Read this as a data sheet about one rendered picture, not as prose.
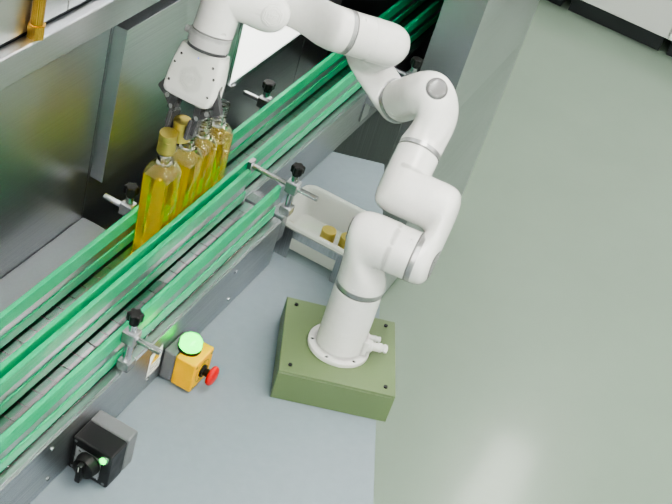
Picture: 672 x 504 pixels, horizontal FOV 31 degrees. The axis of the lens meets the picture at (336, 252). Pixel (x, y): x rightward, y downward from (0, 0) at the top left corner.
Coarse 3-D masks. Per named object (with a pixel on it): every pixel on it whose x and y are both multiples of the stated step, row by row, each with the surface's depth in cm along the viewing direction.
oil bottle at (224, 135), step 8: (216, 128) 239; (224, 128) 240; (216, 136) 239; (224, 136) 240; (232, 136) 243; (224, 144) 241; (216, 152) 241; (224, 152) 243; (216, 160) 242; (224, 160) 245; (216, 168) 243; (224, 168) 248; (216, 176) 245
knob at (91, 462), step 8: (80, 456) 204; (88, 456) 204; (72, 464) 204; (80, 464) 202; (88, 464) 203; (96, 464) 204; (80, 472) 202; (88, 472) 203; (96, 472) 204; (80, 480) 204
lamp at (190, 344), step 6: (186, 336) 226; (192, 336) 227; (198, 336) 227; (180, 342) 226; (186, 342) 226; (192, 342) 226; (198, 342) 226; (180, 348) 227; (186, 348) 226; (192, 348) 226; (198, 348) 226; (186, 354) 226; (192, 354) 226; (198, 354) 227
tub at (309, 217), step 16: (320, 192) 276; (304, 208) 279; (320, 208) 278; (336, 208) 276; (352, 208) 274; (288, 224) 264; (304, 224) 277; (320, 224) 278; (336, 224) 278; (320, 240) 262; (336, 240) 275
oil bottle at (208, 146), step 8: (200, 144) 235; (208, 144) 235; (216, 144) 238; (208, 152) 236; (208, 160) 238; (208, 168) 240; (200, 176) 238; (208, 176) 242; (200, 184) 240; (208, 184) 244; (200, 192) 242
